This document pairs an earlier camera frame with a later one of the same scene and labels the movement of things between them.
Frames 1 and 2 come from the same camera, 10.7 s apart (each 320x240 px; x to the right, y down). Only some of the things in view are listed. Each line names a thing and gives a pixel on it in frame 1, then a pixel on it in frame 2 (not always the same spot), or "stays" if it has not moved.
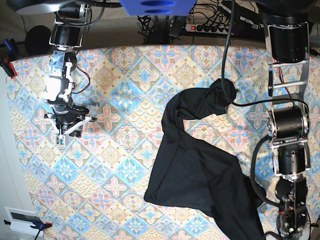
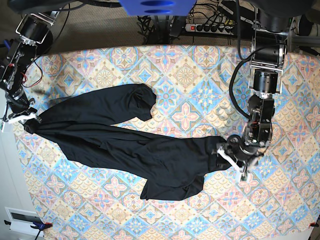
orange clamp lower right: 314,225 stays
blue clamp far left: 11,45 stays
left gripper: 68,117 to 18,109
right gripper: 294,224 to 240,154
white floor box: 21,220 stays
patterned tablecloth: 94,188 stays
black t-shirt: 192,173 to 85,126
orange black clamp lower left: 38,224 stays
